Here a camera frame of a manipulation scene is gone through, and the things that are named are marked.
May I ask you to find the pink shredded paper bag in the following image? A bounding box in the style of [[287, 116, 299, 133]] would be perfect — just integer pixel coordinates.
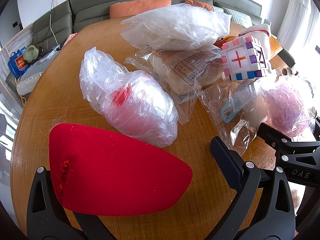
[[261, 75, 317, 141]]

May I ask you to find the clear bag with blue item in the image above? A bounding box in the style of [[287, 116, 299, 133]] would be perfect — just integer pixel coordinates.
[[196, 79, 268, 155]]

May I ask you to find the red plastic piece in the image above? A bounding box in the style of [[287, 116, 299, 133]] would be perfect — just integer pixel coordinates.
[[49, 123, 193, 217]]

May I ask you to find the colourful foam letter cube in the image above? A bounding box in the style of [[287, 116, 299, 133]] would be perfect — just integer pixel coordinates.
[[221, 36, 271, 81]]

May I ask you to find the bread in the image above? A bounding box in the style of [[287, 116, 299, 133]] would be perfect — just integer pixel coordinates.
[[124, 46, 223, 125]]

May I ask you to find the plastic bag with red item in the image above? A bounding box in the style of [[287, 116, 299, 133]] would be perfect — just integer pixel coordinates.
[[79, 47, 178, 148]]

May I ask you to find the grey striped cushion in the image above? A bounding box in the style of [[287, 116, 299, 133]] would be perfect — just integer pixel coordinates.
[[213, 6, 253, 28]]

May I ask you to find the grey quilted sofa cover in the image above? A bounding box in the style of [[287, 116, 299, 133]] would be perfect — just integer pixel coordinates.
[[16, 50, 60, 96]]

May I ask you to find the large crumpled clear bag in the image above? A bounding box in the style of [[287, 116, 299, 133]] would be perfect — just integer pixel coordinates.
[[120, 3, 232, 50]]

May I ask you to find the blue shopping bag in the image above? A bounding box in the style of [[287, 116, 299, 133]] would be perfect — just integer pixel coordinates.
[[8, 47, 29, 78]]

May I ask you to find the small orange cushion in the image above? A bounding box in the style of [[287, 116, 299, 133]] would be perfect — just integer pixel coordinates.
[[184, 0, 213, 11]]

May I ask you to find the green hat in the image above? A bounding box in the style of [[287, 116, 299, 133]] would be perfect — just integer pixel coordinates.
[[23, 43, 43, 64]]

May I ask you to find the green leather sofa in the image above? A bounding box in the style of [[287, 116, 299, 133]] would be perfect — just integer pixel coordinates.
[[5, 0, 296, 98]]

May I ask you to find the large orange cushion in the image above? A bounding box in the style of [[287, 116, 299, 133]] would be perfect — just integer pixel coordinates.
[[110, 0, 171, 19]]

